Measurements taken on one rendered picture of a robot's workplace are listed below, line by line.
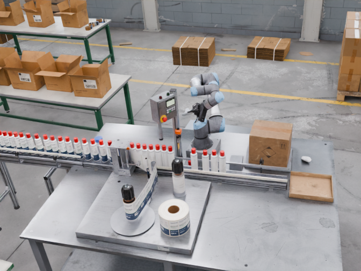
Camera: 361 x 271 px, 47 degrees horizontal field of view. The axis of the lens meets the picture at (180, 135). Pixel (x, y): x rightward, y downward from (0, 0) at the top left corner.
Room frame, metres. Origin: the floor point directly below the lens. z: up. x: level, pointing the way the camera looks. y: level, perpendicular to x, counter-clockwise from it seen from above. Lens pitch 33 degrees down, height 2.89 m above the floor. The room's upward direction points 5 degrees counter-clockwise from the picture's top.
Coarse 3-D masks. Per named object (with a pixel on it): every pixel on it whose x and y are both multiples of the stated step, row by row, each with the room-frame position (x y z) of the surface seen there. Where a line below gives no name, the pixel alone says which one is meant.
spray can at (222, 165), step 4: (220, 152) 2.49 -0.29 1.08; (224, 152) 2.49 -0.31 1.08; (220, 156) 2.48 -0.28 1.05; (224, 156) 2.48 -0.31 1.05; (220, 160) 2.48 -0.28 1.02; (224, 160) 2.47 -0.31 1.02; (220, 164) 2.48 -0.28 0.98; (224, 164) 2.47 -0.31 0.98; (220, 168) 2.48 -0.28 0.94; (224, 168) 2.47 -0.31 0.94; (220, 172) 2.48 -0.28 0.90; (224, 172) 2.47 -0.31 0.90
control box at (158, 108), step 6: (156, 96) 2.71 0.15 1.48; (162, 96) 2.70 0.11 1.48; (168, 96) 2.69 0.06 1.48; (174, 96) 2.71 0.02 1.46; (150, 102) 2.69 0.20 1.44; (156, 102) 2.63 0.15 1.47; (162, 102) 2.64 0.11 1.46; (156, 108) 2.63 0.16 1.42; (162, 108) 2.64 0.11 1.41; (168, 108) 2.67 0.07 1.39; (156, 114) 2.64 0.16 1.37; (162, 114) 2.63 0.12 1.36; (168, 114) 2.67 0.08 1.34; (174, 114) 2.70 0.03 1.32; (156, 120) 2.65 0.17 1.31; (162, 120) 2.63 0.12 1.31
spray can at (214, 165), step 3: (213, 150) 2.52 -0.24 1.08; (213, 153) 2.50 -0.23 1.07; (213, 156) 2.49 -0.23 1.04; (216, 156) 2.50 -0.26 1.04; (213, 159) 2.49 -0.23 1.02; (216, 159) 2.49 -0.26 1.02; (213, 162) 2.49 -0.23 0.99; (216, 162) 2.49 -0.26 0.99; (213, 165) 2.49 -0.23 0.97; (216, 165) 2.49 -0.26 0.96; (213, 168) 2.49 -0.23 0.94; (216, 168) 2.49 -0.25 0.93; (213, 171) 2.49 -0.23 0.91; (216, 171) 2.49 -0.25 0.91
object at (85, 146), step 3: (84, 138) 2.83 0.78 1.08; (84, 141) 2.81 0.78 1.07; (84, 144) 2.81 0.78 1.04; (87, 144) 2.81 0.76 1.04; (84, 147) 2.80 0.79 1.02; (87, 147) 2.81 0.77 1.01; (84, 150) 2.80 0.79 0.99; (87, 150) 2.81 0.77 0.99; (84, 153) 2.81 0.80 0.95; (87, 153) 2.80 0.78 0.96; (90, 153) 2.83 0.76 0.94; (87, 156) 2.80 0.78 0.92; (90, 156) 2.82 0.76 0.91; (87, 159) 2.80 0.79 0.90; (90, 159) 2.81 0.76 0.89
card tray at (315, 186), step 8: (296, 176) 2.44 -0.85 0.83; (304, 176) 2.43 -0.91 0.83; (312, 176) 2.42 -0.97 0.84; (320, 176) 2.40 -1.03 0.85; (328, 176) 2.38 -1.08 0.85; (296, 184) 2.34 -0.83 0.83; (304, 184) 2.34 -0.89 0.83; (312, 184) 2.33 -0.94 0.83; (320, 184) 2.32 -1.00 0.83; (328, 184) 2.31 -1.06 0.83; (296, 192) 2.26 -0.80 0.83; (304, 192) 2.25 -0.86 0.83; (312, 192) 2.24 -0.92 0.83; (320, 192) 2.23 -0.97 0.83; (328, 192) 2.23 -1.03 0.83; (320, 200) 2.15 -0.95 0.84; (328, 200) 2.14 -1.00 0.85
